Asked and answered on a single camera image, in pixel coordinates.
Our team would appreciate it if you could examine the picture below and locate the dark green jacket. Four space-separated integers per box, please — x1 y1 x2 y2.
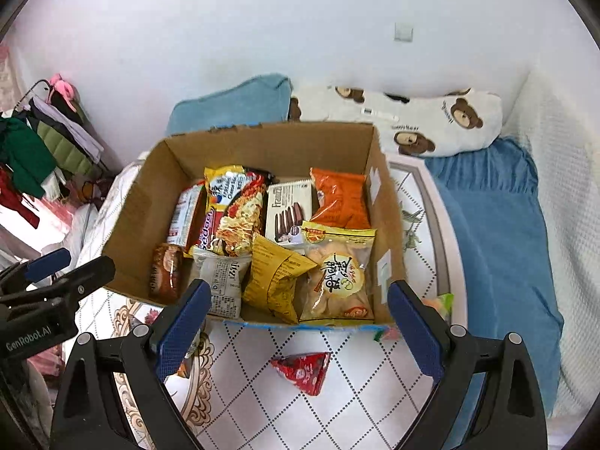
0 117 58 198

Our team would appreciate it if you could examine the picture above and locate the blue bedsheet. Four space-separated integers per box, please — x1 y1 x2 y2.
422 136 566 442

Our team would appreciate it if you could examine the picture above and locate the red triangular snack packet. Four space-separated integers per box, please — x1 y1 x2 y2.
270 351 332 397

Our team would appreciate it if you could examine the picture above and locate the white red strip packet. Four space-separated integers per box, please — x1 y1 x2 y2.
166 182 208 256

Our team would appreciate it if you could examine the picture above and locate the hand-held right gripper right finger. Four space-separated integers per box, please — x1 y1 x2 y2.
387 280 548 450

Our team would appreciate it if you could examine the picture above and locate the pastel candy bag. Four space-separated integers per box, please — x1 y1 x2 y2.
372 293 455 343

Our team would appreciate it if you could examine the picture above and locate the red garment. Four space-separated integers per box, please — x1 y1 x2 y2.
0 169 41 230

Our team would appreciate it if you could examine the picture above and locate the pink curtain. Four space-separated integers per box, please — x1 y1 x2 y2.
0 42 24 113

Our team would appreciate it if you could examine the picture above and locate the cardboard box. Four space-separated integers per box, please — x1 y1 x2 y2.
102 122 407 335

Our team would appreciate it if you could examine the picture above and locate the white chocolate wafer packet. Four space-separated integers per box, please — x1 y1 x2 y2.
265 180 314 247

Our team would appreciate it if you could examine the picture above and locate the pink plush item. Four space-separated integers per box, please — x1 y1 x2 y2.
49 74 78 111

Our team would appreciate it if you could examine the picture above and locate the olive puffer vest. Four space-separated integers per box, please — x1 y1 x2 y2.
35 119 95 175

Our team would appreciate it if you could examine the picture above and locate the white crumpled cloth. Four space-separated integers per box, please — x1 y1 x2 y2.
60 202 100 263

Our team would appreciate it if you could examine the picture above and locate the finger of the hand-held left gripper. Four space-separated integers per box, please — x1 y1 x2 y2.
0 247 72 291
0 256 116 306

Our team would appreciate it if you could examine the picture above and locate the yellow red noodle packet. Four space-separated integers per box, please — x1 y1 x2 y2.
199 165 275 258

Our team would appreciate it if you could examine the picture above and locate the clear white snack packet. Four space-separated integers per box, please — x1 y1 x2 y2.
192 246 252 318

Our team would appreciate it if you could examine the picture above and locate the person's left forearm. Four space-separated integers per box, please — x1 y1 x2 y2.
23 368 54 446

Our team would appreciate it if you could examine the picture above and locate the yellow snack packet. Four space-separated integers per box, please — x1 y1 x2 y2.
241 233 320 324

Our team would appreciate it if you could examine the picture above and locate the blue towel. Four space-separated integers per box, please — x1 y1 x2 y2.
165 73 294 137

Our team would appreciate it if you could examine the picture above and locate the clear yellow rice cracker packet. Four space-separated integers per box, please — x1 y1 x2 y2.
299 221 378 322

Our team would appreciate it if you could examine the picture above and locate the brown round snack packet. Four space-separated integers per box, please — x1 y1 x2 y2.
149 243 185 305

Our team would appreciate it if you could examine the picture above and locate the orange snack packet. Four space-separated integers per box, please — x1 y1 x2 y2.
309 167 371 230

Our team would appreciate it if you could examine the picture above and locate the white textured blanket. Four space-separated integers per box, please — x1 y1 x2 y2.
499 68 600 437

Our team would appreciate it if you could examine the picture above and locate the bear print pillow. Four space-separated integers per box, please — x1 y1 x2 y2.
288 85 504 158

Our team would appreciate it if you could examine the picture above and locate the red brown snack packet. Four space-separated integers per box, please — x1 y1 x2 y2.
175 333 210 378

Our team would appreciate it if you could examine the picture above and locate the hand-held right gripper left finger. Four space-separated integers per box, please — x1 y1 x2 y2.
51 279 212 450

